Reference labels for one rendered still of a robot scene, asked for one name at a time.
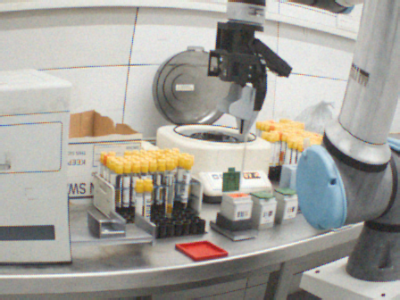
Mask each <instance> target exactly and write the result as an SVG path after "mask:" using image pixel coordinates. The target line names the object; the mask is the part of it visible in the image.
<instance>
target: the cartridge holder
mask: <svg viewBox="0 0 400 300"><path fill-rule="evenodd" d="M253 223H254V218H251V217H250V219H243V220H235V221H233V220H232V219H231V218H228V217H226V216H224V215H223V214H221V212H217V217H216V220H210V221H209V226H211V227H212V228H214V229H216V230H217V231H219V232H221V233H222V234H224V235H226V236H227V237H229V238H230V239H232V240H234V241H236V240H240V239H245V238H256V237H257V230H255V229H252V227H253Z"/></svg>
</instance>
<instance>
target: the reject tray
mask: <svg viewBox="0 0 400 300"><path fill-rule="evenodd" d="M175 248H177V249H178V250H179V251H180V252H181V253H183V254H185V255H186V256H188V257H189V258H191V259H192V260H195V261H204V260H210V259H213V258H219V257H223V256H228V252H227V251H225V250H224V249H222V248H220V247H219V246H216V245H214V244H213V243H212V242H211V241H208V240H205V241H199V242H188V243H183V244H177V245H175Z"/></svg>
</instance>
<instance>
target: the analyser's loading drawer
mask: <svg viewBox="0 0 400 300"><path fill-rule="evenodd" d="M87 223H88V225H86V226H75V227H73V226H70V229H71V231H70V235H71V246H98V245H100V246H102V245H117V244H121V245H122V244H132V243H143V242H147V243H148V244H149V245H150V246H151V247H153V246H155V236H156V228H155V227H156V226H155V225H154V224H153V223H152V222H151V221H149V220H148V219H146V218H145V217H144V216H142V215H140V214H139V213H137V212H136V213H135V223H133V224H132V223H127V224H126V221H125V220H124V219H123V218H122V217H121V216H120V215H119V214H118V213H116V212H115V211H113V210H112V209H110V220H104V221H101V220H98V219H97V218H96V217H95V216H94V215H93V214H92V213H91V212H90V211H89V210H87ZM104 230H107V231H106V232H104Z"/></svg>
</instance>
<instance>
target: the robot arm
mask: <svg viewBox="0 0 400 300"><path fill-rule="evenodd" d="M227 1H228V2H227V9H226V15H225V17H226V20H229V21H227V22H221V21H217V27H216V29H217V33H216V40H215V48H214V50H210V53H209V60H208V68H207V75H206V76H207V77H218V79H219V80H220V81H225V82H232V83H230V86H229V93H228V95H227V96H226V97H223V98H222V99H220V100H219V101H218V103H217V108H218V110H219V111H220V112H223V113H226V114H229V115H231V116H234V117H236V123H237V128H238V132H239V134H242V135H246V134H247V132H248V131H249V130H250V129H251V127H253V124H254V122H255V120H256V118H257V117H258V116H259V111H261V109H262V108H263V102H264V100H265V98H266V96H267V94H266V93H267V87H268V80H267V76H268V74H267V67H268V69H269V71H270V72H271V73H273V74H275V75H276V76H279V77H284V78H289V75H290V73H291V71H292V70H293V68H292V67H291V66H290V65H289V64H288V63H287V62H286V61H284V60H283V59H282V58H281V57H280V56H279V55H277V54H276V53H275V52H274V51H273V50H272V49H270V48H269V47H268V46H267V45H265V44H264V43H263V42H262V41H261V40H260V39H259V38H254V33H255V32H256V31H260V32H264V28H263V25H264V24H265V18H266V16H265V13H266V9H265V8H266V7H264V6H266V0H227ZM283 1H286V2H290V3H296V4H301V5H308V6H311V7H313V8H319V9H322V10H325V11H329V12H331V13H334V14H344V15H346V14H350V12H351V11H352V10H353V9H354V7H355V6H356V5H358V4H363V7H362V15H361V19H360V24H359V29H358V34H357V39H356V42H355V43H356V44H355V48H354V55H353V59H352V64H351V68H350V71H349V72H350V73H349V75H348V76H349V77H348V81H347V84H346V92H345V96H344V97H343V98H344V100H343V102H342V105H341V110H340V114H339V116H338V117H337V118H336V119H335V120H333V119H332V120H330V121H329V122H328V123H327V124H326V128H325V130H324V134H323V136H322V139H321V144H320V145H312V146H308V147H307V148H306V149H305V150H304V151H303V152H302V153H301V154H300V158H299V160H298V163H297V166H296V194H297V202H298V204H299V208H300V210H301V213H302V214H303V216H304V218H305V220H306V221H307V222H308V223H309V224H310V225H311V226H313V227H314V228H315V229H340V228H342V227H343V226H348V225H350V224H355V223H360V222H362V221H364V223H363V226H362V232H361V233H360V235H359V237H358V238H357V241H356V243H355V246H354V249H353V250H352V252H351V253H350V254H349V255H348V258H347V264H346V271H347V273H348V274H349V275H351V277H352V276H353V278H357V279H360V280H365V281H369V282H391V281H396V280H400V139H394V138H391V137H388V133H389V131H390V130H391V128H390V127H391V126H392V125H391V124H392V120H393V118H394V115H395V112H396V106H397V103H398V98H399V96H400V0H283ZM262 24H263V25H262ZM212 57H218V59H217V61H216V63H217V68H216V67H213V71H210V68H211V60H212ZM246 83H251V84H252V87H250V86H248V85H247V84H246Z"/></svg>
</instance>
